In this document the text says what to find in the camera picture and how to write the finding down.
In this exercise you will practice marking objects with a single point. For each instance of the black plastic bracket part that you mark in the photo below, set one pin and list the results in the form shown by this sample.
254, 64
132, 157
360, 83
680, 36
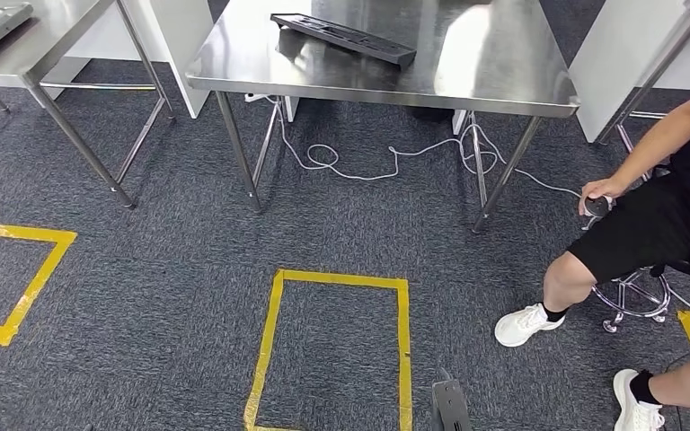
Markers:
345, 37

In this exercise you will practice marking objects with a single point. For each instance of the black round handheld device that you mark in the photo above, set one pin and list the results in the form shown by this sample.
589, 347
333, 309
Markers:
597, 206

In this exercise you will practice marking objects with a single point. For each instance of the stainless steel workbench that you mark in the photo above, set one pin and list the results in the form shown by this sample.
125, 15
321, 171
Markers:
500, 59

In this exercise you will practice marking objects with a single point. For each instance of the white power strip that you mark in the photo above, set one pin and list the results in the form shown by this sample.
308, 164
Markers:
254, 97

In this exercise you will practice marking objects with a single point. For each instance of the dark grey robot plate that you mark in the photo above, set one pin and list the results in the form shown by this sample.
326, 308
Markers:
449, 407

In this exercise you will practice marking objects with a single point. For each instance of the chrome stool base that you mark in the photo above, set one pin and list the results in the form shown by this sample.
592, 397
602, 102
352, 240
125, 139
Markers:
613, 325

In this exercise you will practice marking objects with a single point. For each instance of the person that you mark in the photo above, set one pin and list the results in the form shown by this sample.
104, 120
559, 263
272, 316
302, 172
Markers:
648, 226

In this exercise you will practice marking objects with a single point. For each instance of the white panel table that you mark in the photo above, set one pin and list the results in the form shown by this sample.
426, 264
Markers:
607, 59

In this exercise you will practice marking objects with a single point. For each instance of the stainless steel table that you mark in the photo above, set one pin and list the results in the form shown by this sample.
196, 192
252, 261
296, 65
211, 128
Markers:
53, 36

